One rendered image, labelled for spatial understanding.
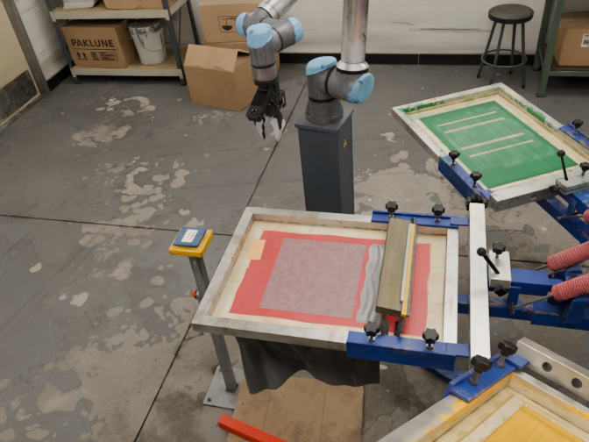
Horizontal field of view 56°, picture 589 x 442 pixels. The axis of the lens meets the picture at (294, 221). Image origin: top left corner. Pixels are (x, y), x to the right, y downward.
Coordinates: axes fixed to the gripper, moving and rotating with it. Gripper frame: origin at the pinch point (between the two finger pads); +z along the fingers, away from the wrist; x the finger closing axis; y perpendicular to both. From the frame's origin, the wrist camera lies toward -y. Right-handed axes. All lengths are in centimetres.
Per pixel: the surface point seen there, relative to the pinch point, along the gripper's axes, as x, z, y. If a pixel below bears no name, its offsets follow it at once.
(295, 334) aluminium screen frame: -25, 37, -44
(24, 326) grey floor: 162, 136, -20
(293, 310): -19, 41, -32
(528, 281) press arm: -84, 32, -6
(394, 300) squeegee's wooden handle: -50, 31, -27
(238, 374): 32, 135, -5
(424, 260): -52, 41, 3
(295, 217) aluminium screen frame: -2.5, 37.4, 6.9
